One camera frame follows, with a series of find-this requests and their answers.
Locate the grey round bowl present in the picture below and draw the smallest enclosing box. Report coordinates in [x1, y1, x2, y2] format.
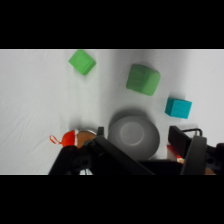
[107, 115, 161, 161]

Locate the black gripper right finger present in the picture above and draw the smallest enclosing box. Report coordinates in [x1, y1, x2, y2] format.
[167, 125, 224, 176]

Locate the red and white object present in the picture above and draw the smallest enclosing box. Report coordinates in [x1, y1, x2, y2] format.
[166, 144, 186, 165]

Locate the large rounded green foam cube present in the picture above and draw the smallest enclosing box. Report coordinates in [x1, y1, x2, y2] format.
[125, 63, 162, 97]

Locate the small green foam cube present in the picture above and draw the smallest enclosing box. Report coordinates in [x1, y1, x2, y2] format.
[67, 49, 97, 76]

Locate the red toy with loop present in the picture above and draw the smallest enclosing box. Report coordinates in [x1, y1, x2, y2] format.
[49, 129, 80, 148]

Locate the brown round object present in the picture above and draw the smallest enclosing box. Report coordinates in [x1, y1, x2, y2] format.
[76, 130, 98, 148]

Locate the blue foam cube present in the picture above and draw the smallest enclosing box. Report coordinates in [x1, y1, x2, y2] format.
[164, 97, 193, 120]

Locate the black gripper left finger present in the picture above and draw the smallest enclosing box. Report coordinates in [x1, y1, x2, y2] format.
[48, 126, 156, 176]

